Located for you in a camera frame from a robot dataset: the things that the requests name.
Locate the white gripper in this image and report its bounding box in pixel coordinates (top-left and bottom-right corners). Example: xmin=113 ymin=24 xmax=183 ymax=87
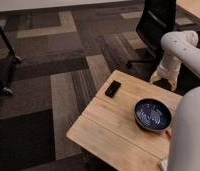
xmin=149 ymin=56 xmax=179 ymax=92

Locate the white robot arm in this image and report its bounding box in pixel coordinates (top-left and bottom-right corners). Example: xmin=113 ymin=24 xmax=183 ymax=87
xmin=161 ymin=30 xmax=200 ymax=171

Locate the dark blue ceramic bowl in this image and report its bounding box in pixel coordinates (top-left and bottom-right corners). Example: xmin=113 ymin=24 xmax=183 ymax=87
xmin=134 ymin=98 xmax=172 ymax=132

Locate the small black phone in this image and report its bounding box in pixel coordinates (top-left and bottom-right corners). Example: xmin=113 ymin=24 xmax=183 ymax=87
xmin=105 ymin=81 xmax=121 ymax=97

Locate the black office chair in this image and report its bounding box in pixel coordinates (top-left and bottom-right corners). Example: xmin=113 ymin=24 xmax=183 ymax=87
xmin=126 ymin=0 xmax=200 ymax=96

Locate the light wooden table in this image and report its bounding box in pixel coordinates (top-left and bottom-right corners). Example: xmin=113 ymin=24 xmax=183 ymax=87
xmin=67 ymin=70 xmax=181 ymax=171

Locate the wooden desk corner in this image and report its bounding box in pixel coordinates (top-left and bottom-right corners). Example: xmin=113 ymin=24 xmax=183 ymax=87
xmin=177 ymin=0 xmax=200 ymax=19

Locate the black chair base left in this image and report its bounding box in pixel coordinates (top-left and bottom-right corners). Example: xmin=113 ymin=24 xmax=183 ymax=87
xmin=0 ymin=14 xmax=23 ymax=97

